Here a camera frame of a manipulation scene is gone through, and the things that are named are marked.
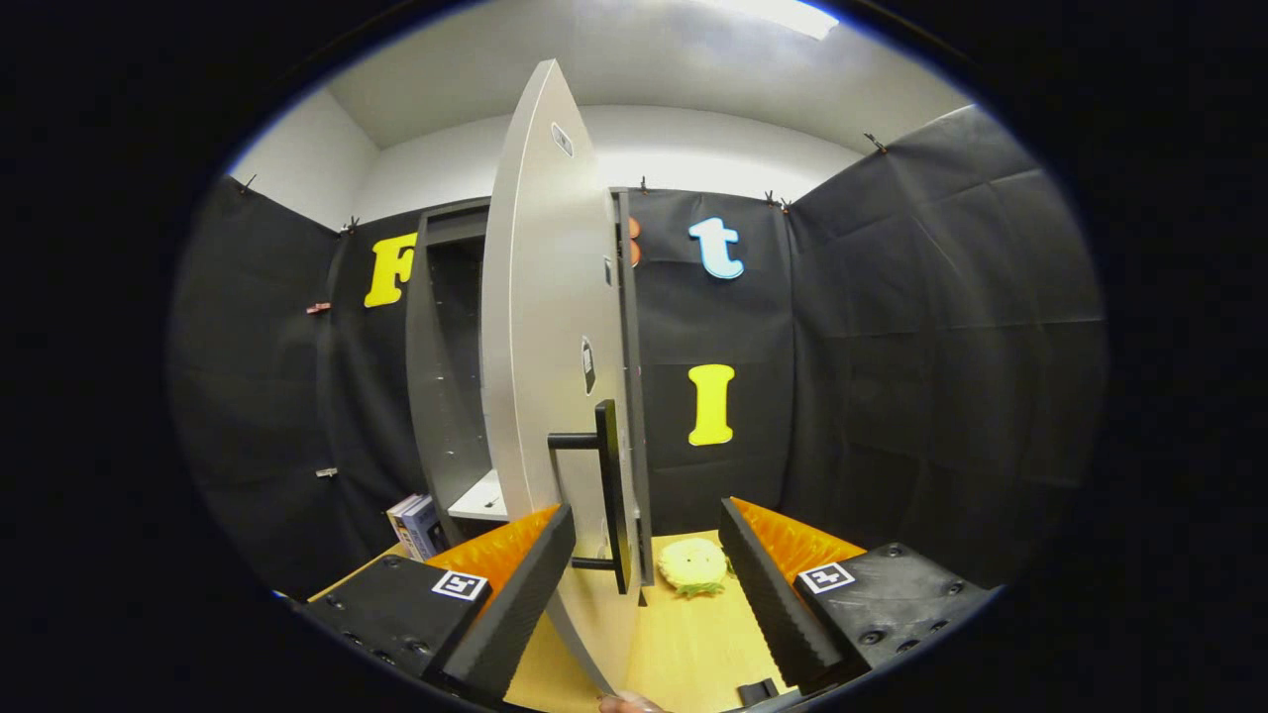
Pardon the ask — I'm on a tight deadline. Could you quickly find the black backdrop cloth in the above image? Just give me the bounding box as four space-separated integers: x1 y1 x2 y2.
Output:
168 104 1106 600

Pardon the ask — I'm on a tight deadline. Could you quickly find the black door handle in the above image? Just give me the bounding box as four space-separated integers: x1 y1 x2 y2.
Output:
547 399 635 595

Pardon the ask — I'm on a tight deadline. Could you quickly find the grey shoe cabinet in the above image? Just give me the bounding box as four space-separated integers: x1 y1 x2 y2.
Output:
406 188 655 585

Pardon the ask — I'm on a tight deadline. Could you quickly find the yellow plush toy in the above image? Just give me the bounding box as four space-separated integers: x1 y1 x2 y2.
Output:
657 538 732 598

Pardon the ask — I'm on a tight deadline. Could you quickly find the long ceiling light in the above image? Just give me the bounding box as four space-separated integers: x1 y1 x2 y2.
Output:
693 0 841 41

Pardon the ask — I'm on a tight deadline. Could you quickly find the stack of books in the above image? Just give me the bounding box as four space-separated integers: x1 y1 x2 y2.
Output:
386 493 449 562

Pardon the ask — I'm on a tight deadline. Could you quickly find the beige shoe cabinet door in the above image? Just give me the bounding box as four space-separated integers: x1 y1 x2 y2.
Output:
480 57 645 694

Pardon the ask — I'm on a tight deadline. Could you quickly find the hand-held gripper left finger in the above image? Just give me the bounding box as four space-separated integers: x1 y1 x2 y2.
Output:
297 503 578 706

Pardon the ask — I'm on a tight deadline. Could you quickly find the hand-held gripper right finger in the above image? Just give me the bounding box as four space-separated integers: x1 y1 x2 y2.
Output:
718 497 997 694

